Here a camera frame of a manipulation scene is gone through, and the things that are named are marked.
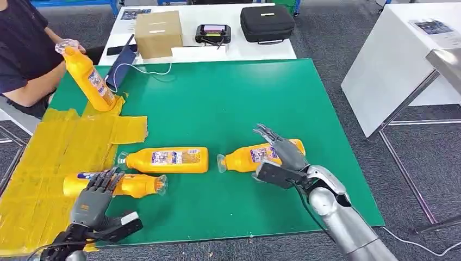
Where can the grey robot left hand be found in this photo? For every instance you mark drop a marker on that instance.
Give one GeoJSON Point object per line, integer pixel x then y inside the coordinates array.
{"type": "Point", "coordinates": [90, 209]}

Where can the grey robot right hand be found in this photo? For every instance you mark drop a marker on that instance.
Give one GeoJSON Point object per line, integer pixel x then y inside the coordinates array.
{"type": "Point", "coordinates": [290, 155]}

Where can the person's left hand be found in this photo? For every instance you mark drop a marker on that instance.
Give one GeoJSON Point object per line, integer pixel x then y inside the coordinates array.
{"type": "Point", "coordinates": [73, 45]}

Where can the orange drink bottle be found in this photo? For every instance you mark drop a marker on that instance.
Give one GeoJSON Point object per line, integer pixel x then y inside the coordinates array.
{"type": "Point", "coordinates": [140, 185]}
{"type": "Point", "coordinates": [237, 160]}
{"type": "Point", "coordinates": [144, 162]}
{"type": "Point", "coordinates": [90, 83]}

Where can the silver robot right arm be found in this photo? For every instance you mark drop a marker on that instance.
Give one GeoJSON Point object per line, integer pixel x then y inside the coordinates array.
{"type": "Point", "coordinates": [342, 223]}

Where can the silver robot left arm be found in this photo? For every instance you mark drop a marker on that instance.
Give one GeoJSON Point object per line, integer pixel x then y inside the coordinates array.
{"type": "Point", "coordinates": [65, 241]}

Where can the black flat bar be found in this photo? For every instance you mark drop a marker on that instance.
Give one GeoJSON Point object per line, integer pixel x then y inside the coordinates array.
{"type": "Point", "coordinates": [116, 50]}

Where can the person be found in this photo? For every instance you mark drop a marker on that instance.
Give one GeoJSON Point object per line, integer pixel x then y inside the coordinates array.
{"type": "Point", "coordinates": [21, 43]}

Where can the yellow sheet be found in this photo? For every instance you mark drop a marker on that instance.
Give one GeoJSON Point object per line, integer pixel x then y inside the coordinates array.
{"type": "Point", "coordinates": [54, 151]}

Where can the printed flyer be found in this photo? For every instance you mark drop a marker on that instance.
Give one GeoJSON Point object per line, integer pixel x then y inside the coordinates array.
{"type": "Point", "coordinates": [434, 27]}
{"type": "Point", "coordinates": [135, 13]}

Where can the green table mat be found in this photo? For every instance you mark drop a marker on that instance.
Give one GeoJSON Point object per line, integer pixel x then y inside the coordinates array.
{"type": "Point", "coordinates": [234, 108]}

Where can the brown cardboard box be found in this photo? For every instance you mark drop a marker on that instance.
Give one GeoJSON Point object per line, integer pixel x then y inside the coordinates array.
{"type": "Point", "coordinates": [158, 34]}

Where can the pale grey seat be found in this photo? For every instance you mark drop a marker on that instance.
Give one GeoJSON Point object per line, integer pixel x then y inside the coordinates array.
{"type": "Point", "coordinates": [20, 119]}

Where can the white slanted table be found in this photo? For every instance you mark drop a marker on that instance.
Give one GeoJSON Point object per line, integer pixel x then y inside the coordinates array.
{"type": "Point", "coordinates": [385, 65]}

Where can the black zip case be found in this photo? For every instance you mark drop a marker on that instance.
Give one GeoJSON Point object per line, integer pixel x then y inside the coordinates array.
{"type": "Point", "coordinates": [267, 22]}

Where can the black handheld controller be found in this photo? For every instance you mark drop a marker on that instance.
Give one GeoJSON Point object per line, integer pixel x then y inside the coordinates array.
{"type": "Point", "coordinates": [213, 33]}

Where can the green crate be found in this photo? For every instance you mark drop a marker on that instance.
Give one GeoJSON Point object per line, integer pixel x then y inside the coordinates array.
{"type": "Point", "coordinates": [288, 4]}

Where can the steel bench corner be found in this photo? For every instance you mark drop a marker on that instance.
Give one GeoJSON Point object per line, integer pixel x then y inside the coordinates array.
{"type": "Point", "coordinates": [450, 65]}

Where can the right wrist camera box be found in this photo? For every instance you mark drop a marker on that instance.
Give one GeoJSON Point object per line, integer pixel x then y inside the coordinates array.
{"type": "Point", "coordinates": [277, 175]}

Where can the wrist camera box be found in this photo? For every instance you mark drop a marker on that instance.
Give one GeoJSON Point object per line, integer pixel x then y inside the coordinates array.
{"type": "Point", "coordinates": [124, 227]}
{"type": "Point", "coordinates": [277, 175]}

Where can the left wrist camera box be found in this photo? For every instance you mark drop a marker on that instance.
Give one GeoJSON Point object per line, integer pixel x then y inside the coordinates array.
{"type": "Point", "coordinates": [124, 227]}

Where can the blue metal frame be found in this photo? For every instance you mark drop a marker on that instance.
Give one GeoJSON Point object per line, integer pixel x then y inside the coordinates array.
{"type": "Point", "coordinates": [86, 3]}

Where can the grey metal table frame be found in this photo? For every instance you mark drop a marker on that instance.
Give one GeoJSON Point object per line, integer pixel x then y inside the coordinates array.
{"type": "Point", "coordinates": [403, 169]}

